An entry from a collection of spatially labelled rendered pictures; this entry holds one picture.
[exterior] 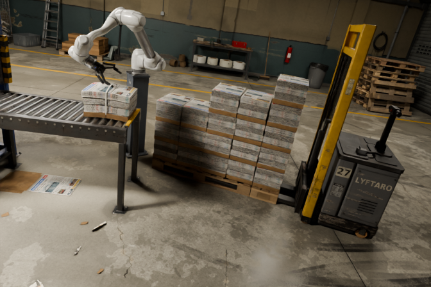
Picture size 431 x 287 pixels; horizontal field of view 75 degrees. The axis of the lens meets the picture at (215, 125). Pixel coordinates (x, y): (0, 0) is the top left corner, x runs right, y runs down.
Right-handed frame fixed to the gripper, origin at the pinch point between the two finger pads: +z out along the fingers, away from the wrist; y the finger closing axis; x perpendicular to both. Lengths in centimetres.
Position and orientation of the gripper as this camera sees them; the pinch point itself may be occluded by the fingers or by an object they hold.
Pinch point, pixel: (116, 79)
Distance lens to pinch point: 254.9
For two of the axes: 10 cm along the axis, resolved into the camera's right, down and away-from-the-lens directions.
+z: 8.0, 5.4, 2.4
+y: -5.9, 7.5, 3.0
